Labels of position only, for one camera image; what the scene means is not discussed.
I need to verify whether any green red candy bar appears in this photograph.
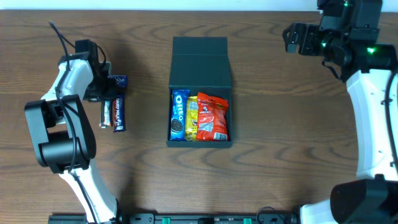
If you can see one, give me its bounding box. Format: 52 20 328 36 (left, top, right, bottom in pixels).
99 101 112 128

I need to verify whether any dairy milk chocolate bar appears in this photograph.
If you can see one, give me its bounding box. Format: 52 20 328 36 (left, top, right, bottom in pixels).
113 95 126 132

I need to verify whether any blue eclipse mints tin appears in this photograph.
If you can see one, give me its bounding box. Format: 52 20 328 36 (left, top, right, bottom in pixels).
108 75 128 89

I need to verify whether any blue oreo cookie pack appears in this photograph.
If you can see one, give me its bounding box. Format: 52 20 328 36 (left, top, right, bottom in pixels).
170 90 190 141

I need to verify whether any yellow snack packet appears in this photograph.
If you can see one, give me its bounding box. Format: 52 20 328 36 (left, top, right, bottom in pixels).
185 96 198 141

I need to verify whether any black gift box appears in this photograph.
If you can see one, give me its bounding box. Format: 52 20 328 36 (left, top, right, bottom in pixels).
166 37 234 148

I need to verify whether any red snack packet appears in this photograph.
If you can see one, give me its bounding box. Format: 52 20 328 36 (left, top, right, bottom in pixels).
196 92 229 141

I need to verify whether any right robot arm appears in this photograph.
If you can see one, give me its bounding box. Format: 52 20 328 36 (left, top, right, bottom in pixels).
282 0 397 223

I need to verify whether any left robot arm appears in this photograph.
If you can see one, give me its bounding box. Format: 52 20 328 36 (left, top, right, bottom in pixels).
24 39 123 223

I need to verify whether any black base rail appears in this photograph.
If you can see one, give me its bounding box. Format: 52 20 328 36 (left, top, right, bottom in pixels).
48 212 299 224

